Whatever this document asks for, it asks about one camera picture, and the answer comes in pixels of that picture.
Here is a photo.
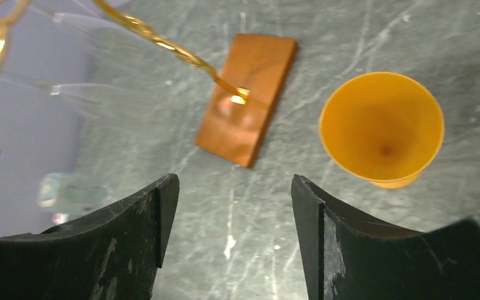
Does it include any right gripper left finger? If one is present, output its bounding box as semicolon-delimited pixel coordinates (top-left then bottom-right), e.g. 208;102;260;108
0;174;180;299

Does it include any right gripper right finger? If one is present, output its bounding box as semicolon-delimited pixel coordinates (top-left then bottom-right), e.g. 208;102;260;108
291;175;480;299

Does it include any orange plastic goblet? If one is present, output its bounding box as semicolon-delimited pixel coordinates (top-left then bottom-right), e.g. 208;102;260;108
319;71;445;189

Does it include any orange wooden rack base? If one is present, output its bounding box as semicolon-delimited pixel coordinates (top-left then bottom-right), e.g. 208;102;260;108
195;33;298;168

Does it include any small blue white packet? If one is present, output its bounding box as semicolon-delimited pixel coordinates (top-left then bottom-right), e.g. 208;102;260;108
37;172;111;225

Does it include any gold wire wine glass rack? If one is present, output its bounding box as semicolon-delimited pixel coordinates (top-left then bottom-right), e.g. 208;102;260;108
0;0;251;105

